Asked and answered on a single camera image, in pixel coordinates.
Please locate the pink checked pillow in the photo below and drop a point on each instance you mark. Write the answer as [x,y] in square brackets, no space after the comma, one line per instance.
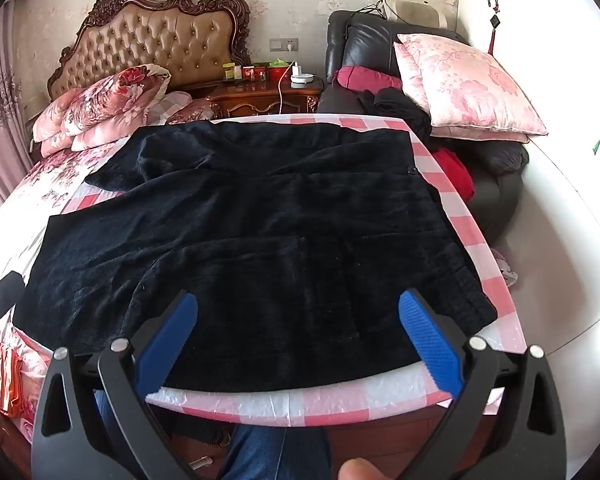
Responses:
[167,105]

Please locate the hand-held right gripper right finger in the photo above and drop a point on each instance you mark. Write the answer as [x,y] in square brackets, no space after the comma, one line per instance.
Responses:
[430,340]

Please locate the red knot wall ornament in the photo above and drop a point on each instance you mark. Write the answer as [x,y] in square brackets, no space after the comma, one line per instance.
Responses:
[493,22]

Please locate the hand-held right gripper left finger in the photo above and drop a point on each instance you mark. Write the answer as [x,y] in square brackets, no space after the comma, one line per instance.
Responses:
[175,340]

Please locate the pink white checked tablecloth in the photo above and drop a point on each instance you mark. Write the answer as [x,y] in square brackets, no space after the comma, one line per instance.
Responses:
[330,405]

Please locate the flat pink pillow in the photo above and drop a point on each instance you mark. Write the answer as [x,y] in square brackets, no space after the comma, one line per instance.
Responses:
[480,134]

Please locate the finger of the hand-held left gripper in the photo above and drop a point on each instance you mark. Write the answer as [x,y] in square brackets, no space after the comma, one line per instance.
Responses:
[7,292]

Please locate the small red tin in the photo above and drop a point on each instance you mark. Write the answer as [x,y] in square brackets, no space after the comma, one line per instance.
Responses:
[248,73]

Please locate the tufted carved wooden headboard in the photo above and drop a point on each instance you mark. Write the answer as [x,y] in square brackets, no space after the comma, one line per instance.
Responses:
[155,40]

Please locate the large pink floral pillow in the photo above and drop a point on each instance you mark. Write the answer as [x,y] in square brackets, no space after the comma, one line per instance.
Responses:
[470,85]

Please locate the person's leg in jeans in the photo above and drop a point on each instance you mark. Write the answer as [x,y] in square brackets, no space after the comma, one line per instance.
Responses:
[275,452]

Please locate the red bowl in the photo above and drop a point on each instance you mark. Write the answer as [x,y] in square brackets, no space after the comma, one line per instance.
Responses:
[280,75]

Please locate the white round device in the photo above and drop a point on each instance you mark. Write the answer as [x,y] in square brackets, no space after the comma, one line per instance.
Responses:
[302,80]

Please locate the yellow lid jar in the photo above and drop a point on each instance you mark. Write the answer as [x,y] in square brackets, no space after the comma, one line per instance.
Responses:
[228,72]

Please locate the black leather armchair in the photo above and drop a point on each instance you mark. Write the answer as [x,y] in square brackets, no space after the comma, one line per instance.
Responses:
[365,45]

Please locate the carved wooden nightstand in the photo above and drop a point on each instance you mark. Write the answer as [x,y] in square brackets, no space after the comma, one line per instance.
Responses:
[250,102]

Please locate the white wall socket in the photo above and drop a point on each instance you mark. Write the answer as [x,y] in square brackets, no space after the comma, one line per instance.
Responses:
[284,44]

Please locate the person's right hand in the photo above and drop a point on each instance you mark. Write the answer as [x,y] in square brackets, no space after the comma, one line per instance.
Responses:
[361,471]

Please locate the folded pink floral quilt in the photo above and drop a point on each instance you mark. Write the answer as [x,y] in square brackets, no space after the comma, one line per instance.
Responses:
[95,105]

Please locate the pink patterned curtain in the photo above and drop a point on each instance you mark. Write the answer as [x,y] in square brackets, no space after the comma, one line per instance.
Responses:
[0,110]

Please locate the red orange satin cloth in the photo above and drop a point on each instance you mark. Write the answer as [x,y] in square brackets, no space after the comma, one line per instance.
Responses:
[15,375]

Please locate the black clothes pile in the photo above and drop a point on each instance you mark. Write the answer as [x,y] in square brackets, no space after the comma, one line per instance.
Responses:
[395,107]

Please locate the pink floral bedsheet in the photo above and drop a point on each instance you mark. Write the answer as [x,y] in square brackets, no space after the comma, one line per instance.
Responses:
[55,170]

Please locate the dark red cushion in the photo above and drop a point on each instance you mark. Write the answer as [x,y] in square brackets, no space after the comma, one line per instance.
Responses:
[365,79]

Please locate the beige massage pad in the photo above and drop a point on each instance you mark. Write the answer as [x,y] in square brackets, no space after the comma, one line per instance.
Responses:
[422,14]

